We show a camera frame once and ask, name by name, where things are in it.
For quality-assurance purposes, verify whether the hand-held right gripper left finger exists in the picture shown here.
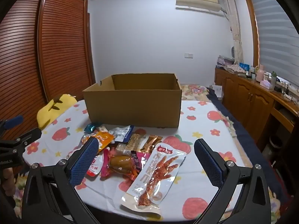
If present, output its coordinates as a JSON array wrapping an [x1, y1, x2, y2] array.
[[21, 136, 100, 224]]

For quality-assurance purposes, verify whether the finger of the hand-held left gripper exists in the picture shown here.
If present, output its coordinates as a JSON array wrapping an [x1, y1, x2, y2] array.
[[0, 128, 42, 153], [0, 115, 24, 131]]

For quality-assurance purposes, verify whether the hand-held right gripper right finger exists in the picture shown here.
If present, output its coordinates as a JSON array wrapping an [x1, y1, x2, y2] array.
[[194, 138, 272, 224]]

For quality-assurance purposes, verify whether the red and white snack packet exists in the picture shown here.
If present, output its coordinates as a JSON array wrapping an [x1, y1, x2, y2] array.
[[86, 154, 104, 177]]

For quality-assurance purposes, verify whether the golden brown snack packet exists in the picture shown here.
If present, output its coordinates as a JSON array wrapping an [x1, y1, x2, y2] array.
[[140, 135, 163, 154]]

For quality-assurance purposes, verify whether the brown cardboard box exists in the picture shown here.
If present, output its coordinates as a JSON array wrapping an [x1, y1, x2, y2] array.
[[82, 73, 183, 129]]

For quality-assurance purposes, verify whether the person's left hand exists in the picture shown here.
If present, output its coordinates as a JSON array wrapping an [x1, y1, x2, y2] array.
[[1, 168, 16, 196]]

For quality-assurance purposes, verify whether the orange snack packet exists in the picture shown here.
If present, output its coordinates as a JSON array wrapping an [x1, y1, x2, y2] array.
[[81, 132, 115, 154]]

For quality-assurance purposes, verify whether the teal candy wrapper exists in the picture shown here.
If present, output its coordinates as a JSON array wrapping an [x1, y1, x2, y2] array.
[[84, 122, 102, 133]]

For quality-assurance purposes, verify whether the pink drumstick snack packet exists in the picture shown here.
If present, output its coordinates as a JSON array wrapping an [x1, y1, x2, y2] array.
[[100, 147, 151, 181]]

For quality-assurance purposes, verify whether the yellow plush pillow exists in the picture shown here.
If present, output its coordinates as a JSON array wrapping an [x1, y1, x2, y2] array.
[[37, 94, 78, 129]]

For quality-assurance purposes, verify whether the white strawberry printed blanket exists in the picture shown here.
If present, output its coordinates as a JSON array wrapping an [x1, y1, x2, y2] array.
[[13, 99, 248, 224]]

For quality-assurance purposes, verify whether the white and blue snack packet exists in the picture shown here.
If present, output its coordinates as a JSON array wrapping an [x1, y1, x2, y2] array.
[[109, 125, 135, 144]]

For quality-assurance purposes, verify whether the dark blue quilt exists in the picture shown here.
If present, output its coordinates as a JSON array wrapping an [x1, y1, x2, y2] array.
[[206, 87, 290, 201]]

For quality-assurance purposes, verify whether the clear sesame bar packet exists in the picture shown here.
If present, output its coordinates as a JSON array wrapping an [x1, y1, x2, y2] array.
[[115, 132, 146, 155]]

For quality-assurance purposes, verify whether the large white chicken feet packet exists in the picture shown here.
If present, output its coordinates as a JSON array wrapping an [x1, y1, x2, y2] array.
[[120, 142, 187, 216]]

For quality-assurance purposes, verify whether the grey trash bin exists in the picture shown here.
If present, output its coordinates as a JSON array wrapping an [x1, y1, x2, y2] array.
[[269, 135, 284, 154]]

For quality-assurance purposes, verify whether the white paper bag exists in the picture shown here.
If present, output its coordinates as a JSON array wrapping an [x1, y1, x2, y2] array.
[[210, 84, 223, 98]]

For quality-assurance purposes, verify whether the long wooden cabinet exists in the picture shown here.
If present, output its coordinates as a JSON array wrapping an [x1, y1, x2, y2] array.
[[214, 67, 299, 145]]

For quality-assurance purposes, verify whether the brown louvered wooden wardrobe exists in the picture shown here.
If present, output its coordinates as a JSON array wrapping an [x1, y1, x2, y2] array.
[[0, 0, 96, 143]]

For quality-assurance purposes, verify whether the floral fabric bag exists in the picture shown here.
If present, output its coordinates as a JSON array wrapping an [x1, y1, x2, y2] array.
[[224, 64, 247, 74]]

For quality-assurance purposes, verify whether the pink thermos jug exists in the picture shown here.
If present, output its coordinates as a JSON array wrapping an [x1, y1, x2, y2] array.
[[256, 65, 265, 83]]

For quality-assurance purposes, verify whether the folded purple cloth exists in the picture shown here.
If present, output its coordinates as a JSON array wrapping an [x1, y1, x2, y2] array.
[[217, 55, 234, 66]]

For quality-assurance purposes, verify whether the beige patterned curtain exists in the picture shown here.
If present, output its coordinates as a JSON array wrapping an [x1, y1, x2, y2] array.
[[221, 0, 244, 64]]

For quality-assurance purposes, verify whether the grey striped window blind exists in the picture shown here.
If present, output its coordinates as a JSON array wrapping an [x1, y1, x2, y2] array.
[[248, 0, 299, 87]]

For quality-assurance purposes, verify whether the white power strip with cables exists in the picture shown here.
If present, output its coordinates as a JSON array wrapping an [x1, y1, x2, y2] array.
[[274, 84, 299, 102]]

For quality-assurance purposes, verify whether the wooden window frame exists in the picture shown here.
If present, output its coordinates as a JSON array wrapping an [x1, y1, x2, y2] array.
[[242, 0, 262, 66]]

